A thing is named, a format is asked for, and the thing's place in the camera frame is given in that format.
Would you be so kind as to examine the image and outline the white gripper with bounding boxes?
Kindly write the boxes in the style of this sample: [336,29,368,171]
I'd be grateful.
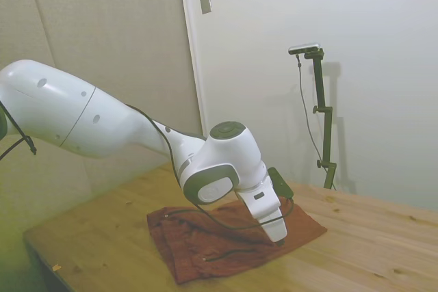
[255,210,287,246]

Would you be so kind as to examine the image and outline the rust red shorts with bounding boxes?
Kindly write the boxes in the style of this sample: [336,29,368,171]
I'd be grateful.
[146,199,329,285]

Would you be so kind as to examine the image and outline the white door trim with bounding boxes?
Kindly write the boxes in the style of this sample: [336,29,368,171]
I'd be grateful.
[176,0,215,166]

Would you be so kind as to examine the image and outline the black jointed camera stand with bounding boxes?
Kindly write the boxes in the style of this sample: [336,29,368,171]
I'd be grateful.
[305,48,338,190]

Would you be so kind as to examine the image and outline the grey exterior camera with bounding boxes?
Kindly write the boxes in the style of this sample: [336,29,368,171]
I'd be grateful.
[288,42,322,55]

